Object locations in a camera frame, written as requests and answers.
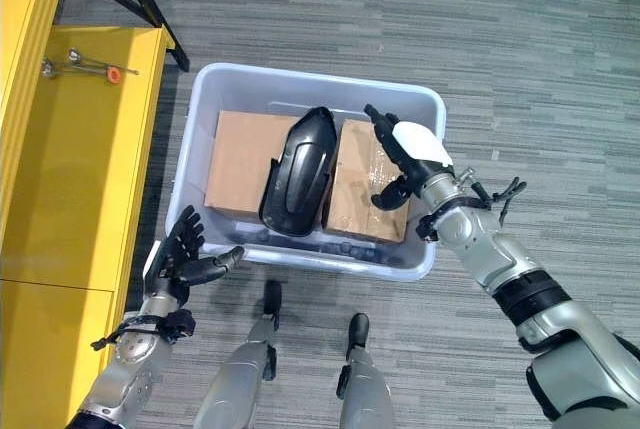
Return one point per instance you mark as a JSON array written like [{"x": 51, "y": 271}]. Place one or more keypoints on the black sole-shaped part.
[{"x": 299, "y": 171}]

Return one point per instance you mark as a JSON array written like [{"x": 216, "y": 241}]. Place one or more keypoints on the silver right robot leg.
[{"x": 361, "y": 374}]

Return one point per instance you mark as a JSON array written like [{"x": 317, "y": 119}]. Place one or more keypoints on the plain cardboard box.
[{"x": 245, "y": 161}]

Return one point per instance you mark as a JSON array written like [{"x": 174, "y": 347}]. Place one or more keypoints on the silver metal bolt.
[{"x": 52, "y": 68}]

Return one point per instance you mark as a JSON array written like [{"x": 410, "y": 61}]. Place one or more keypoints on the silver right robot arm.
[{"x": 525, "y": 294}]

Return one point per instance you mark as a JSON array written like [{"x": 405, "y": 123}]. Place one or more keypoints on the yellow metal shelf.
[{"x": 60, "y": 174}]

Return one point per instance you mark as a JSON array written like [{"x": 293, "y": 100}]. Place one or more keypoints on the white plastic box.
[{"x": 305, "y": 169}]

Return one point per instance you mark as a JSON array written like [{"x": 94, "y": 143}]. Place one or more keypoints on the silver bolt with orange cap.
[{"x": 97, "y": 69}]

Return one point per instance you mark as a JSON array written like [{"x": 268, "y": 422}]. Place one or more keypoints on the dark parts under cardboard boxes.
[{"x": 320, "y": 246}]

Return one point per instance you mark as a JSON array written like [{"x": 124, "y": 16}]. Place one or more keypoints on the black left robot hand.
[{"x": 181, "y": 259}]

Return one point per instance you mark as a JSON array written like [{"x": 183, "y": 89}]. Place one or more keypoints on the silver left robot leg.
[{"x": 242, "y": 364}]

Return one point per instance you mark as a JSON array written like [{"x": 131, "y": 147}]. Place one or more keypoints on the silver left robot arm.
[{"x": 131, "y": 359}]

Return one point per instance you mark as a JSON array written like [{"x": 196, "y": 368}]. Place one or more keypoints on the silver robot leg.
[
  {"x": 361, "y": 374},
  {"x": 242, "y": 364}
]

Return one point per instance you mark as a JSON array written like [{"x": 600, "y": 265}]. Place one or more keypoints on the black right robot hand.
[{"x": 407, "y": 149}]

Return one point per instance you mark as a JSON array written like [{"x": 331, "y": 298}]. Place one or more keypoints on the taped cardboard box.
[{"x": 367, "y": 184}]

